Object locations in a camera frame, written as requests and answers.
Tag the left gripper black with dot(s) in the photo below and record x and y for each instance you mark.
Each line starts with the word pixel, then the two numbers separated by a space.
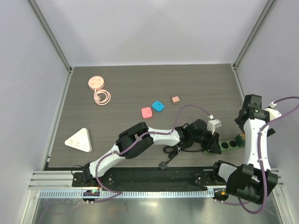
pixel 211 145

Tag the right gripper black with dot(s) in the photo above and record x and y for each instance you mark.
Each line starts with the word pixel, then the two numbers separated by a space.
pixel 239 140

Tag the green power strip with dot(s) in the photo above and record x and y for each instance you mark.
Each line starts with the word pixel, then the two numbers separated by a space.
pixel 228 145

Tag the green patterned cube adapter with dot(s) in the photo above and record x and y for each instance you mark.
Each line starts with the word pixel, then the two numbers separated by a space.
pixel 240 140

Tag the blue plug adapter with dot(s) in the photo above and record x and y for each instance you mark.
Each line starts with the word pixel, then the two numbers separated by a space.
pixel 158 106

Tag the pink red plug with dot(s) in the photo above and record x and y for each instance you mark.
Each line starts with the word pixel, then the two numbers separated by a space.
pixel 146 112

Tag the white triangular power socket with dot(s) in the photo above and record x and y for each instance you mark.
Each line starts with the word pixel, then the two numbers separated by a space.
pixel 80 141

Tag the pink round power socket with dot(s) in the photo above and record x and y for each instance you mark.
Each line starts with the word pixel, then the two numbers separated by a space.
pixel 96 83

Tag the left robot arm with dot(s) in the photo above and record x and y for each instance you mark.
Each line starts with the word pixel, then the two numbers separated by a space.
pixel 135 140

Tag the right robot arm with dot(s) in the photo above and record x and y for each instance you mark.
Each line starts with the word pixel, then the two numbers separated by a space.
pixel 253 180

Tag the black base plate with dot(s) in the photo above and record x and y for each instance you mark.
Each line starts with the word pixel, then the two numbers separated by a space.
pixel 200 176

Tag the aluminium frame rail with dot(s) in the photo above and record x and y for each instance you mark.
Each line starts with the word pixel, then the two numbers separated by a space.
pixel 63 179

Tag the white slotted cable duct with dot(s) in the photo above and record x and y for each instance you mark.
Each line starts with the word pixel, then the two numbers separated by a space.
pixel 85 194

